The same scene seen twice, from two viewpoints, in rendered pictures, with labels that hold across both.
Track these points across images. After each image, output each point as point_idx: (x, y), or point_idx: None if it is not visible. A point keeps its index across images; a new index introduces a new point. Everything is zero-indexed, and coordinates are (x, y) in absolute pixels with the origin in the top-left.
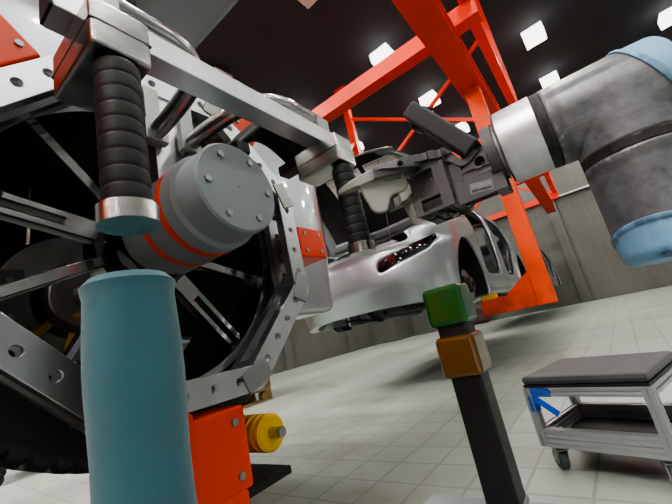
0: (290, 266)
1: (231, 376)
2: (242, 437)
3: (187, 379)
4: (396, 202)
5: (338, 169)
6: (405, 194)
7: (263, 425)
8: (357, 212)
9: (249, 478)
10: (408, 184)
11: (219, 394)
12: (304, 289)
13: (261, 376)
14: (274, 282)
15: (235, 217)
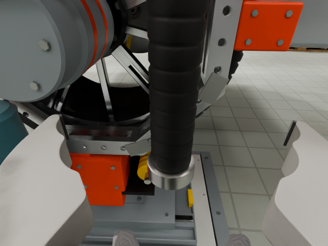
0: (206, 64)
1: (116, 144)
2: (118, 174)
3: (126, 114)
4: (292, 142)
5: (146, 0)
6: (292, 173)
7: (142, 170)
8: (158, 125)
9: (121, 189)
10: (276, 189)
11: (107, 151)
12: (216, 92)
13: (140, 150)
14: (201, 66)
15: (1, 88)
